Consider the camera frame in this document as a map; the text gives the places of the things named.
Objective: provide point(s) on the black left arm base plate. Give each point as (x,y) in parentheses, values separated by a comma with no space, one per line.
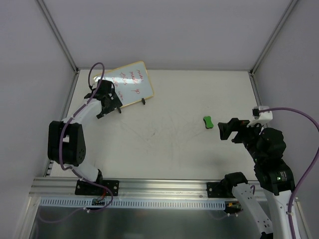
(86,189)

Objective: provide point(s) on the green whiteboard eraser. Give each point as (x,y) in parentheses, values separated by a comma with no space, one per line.
(208,122)

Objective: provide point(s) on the white slotted cable duct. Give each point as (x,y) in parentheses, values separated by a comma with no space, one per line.
(134,203)

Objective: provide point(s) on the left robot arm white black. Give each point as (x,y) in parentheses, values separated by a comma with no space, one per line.
(66,141)

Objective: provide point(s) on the aluminium frame post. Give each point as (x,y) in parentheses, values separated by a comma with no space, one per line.
(53,27)
(276,31)

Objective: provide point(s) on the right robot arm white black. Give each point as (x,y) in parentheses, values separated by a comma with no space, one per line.
(266,147)

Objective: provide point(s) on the small whiteboard with yellow frame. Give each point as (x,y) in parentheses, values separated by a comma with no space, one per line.
(132,83)

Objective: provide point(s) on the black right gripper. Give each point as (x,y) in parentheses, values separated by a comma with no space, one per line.
(236,130)

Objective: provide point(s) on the aluminium mounting rail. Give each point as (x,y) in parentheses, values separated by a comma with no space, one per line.
(128,188)

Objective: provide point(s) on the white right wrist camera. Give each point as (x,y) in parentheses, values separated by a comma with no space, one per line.
(262,115)

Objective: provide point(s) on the right aluminium frame post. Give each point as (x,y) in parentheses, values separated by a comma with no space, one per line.
(276,31)

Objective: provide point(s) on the left aluminium frame post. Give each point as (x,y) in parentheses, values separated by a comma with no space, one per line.
(53,27)

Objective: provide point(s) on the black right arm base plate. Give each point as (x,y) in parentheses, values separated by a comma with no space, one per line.
(217,190)

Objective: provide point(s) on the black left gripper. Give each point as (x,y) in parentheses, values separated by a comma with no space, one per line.
(109,105)

